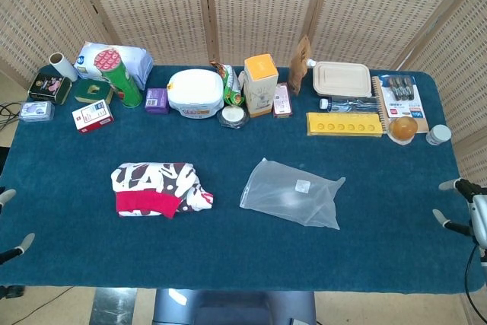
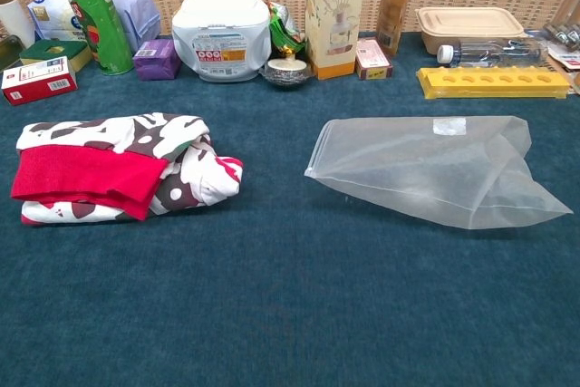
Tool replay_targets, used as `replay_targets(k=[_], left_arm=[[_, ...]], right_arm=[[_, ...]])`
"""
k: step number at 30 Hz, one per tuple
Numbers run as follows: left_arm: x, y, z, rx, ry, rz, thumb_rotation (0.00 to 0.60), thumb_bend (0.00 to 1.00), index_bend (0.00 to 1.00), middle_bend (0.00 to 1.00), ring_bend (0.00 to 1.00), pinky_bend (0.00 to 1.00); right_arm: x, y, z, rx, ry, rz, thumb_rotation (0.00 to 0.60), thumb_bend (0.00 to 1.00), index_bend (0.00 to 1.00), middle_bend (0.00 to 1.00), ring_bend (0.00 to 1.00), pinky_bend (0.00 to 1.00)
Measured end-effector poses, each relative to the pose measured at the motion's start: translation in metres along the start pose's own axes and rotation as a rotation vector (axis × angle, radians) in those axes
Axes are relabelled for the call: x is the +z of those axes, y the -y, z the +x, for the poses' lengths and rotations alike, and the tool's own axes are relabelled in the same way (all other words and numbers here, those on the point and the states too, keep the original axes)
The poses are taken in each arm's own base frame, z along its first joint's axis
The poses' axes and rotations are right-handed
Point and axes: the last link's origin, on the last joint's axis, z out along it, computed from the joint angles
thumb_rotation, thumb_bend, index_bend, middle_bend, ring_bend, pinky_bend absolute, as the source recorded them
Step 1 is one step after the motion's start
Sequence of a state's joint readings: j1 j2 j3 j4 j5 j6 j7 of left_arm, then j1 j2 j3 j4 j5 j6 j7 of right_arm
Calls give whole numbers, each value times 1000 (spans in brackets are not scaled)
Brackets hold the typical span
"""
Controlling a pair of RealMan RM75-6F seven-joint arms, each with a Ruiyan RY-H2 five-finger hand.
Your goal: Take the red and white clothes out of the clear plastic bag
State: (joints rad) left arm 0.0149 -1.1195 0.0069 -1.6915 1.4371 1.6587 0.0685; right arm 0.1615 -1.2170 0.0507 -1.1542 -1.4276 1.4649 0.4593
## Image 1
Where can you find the lavender tissue pack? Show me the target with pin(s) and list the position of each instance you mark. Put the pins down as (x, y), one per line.
(137, 64)

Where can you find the brown spout pouch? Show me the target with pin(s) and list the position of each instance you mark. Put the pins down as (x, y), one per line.
(300, 66)

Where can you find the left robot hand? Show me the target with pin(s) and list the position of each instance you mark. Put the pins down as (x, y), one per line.
(23, 247)

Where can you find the yellow egg tray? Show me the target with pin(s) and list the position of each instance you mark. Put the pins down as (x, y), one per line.
(344, 125)

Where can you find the white blue tissue pack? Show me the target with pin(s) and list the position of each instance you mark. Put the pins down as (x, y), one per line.
(85, 60)

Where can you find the green chips can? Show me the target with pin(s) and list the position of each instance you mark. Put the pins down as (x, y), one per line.
(121, 81)

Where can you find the beige orange diffuser box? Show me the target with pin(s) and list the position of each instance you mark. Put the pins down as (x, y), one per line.
(260, 85)

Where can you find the small purple box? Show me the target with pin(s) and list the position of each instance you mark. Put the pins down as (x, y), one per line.
(156, 101)

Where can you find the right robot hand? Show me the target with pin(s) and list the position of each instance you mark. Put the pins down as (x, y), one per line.
(479, 211)

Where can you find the white lidded plastic container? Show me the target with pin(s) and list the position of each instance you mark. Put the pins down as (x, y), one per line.
(196, 91)

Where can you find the shiny metal floor plate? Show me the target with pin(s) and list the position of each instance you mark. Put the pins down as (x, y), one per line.
(114, 308)

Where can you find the amber ball in wrapper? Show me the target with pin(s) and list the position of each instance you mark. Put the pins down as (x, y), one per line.
(403, 129)

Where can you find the red white carton box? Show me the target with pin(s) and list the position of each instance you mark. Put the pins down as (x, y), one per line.
(93, 117)

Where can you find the beige lidded lunch box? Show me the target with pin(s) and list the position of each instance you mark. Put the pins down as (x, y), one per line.
(342, 78)

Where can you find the woven folding screen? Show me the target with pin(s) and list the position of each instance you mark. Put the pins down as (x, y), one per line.
(152, 5)

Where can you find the dark green yellow box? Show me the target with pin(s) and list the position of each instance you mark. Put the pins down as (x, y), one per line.
(93, 91)

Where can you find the blue carpet table cover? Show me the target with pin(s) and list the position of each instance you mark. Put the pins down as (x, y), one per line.
(228, 256)

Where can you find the red white brown clothes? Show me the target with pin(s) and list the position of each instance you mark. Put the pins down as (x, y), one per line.
(152, 188)

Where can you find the white paper roll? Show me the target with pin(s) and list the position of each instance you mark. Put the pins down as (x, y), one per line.
(62, 66)

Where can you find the marker blister pack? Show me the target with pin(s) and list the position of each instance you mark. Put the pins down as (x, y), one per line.
(403, 96)

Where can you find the frosted white plastic zip bag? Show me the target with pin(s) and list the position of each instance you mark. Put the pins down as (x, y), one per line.
(281, 195)

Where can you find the clear plastic blue box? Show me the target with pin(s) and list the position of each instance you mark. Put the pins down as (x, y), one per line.
(36, 112)

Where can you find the clear water bottle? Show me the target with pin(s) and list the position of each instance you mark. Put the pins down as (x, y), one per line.
(350, 104)

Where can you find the dark tin box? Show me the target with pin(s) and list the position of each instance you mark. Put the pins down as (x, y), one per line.
(49, 87)

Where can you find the spiral kraft notebook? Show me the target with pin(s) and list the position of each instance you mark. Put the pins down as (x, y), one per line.
(423, 123)

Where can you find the small pink box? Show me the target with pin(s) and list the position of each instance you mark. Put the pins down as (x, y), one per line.
(282, 99)

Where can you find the green snack packet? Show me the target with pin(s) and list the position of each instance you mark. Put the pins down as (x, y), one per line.
(232, 87)

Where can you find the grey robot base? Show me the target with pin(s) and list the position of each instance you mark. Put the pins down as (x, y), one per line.
(228, 308)

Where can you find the small white jar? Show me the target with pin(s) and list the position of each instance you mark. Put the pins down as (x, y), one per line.
(438, 134)

